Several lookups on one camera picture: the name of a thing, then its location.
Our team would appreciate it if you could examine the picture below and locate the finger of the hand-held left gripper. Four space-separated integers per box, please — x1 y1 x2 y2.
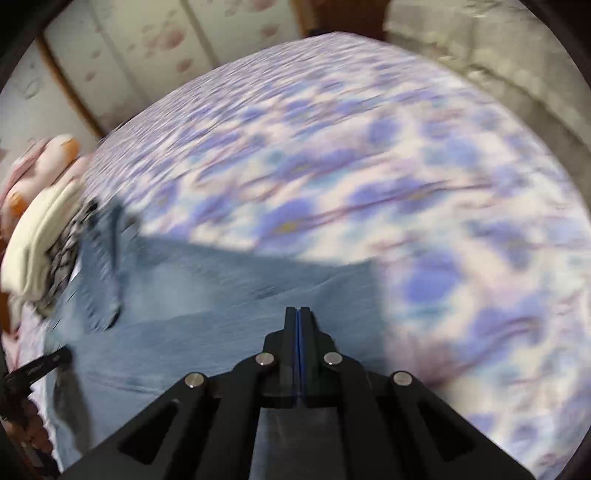
25 347 73 380

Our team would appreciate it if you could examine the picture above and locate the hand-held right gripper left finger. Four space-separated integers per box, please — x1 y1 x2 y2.
58 307 300 480

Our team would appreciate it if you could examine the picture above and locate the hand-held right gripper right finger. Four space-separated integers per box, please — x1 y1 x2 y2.
299 307 536 480

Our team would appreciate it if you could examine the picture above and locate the blue denim jacket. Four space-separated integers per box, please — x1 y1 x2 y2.
44 198 393 480

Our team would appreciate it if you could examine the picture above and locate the person's left hand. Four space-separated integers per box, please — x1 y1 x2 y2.
14 397 54 459

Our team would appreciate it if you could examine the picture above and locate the black white patterned folded cloth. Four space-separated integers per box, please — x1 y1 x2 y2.
37 198 100 319

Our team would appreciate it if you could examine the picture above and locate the purple floral blanket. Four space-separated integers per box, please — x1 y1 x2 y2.
9 31 591 480

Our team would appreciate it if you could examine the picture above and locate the pink bear print quilt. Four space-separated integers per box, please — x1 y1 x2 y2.
0 134 93 222

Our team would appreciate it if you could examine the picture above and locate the floral door wardrobe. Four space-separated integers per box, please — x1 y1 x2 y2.
34 0 324 139

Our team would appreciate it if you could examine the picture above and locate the brown wooden door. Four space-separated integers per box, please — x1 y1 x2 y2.
295 0 389 38

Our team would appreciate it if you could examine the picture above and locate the beige cloth covered furniture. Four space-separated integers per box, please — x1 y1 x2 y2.
383 0 591 176

